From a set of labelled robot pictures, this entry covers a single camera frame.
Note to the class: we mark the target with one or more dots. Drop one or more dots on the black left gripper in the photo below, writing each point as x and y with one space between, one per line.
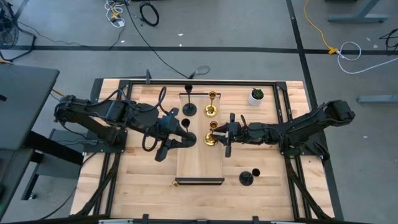
168 127

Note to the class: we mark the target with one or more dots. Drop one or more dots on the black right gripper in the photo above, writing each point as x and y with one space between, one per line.
234 133

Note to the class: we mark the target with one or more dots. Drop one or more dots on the black candlestick holder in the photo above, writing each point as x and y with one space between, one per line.
246 179
189 109
185 122

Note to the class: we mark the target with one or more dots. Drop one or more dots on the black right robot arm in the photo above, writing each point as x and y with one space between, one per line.
311 123

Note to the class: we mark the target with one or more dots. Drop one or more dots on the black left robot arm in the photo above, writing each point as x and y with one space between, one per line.
115 112

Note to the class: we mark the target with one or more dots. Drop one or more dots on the white pot with green plant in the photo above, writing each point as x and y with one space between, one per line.
255 101

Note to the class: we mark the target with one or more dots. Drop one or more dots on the silver aluminium extrusion bar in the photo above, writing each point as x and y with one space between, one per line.
115 221
284 222

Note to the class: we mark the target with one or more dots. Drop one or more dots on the dark grey desk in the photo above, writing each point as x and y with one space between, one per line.
25 102

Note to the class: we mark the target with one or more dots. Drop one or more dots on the black floor fan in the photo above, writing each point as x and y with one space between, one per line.
6 31

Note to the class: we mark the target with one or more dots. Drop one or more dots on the wooden riser with black frame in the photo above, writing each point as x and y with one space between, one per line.
199 155

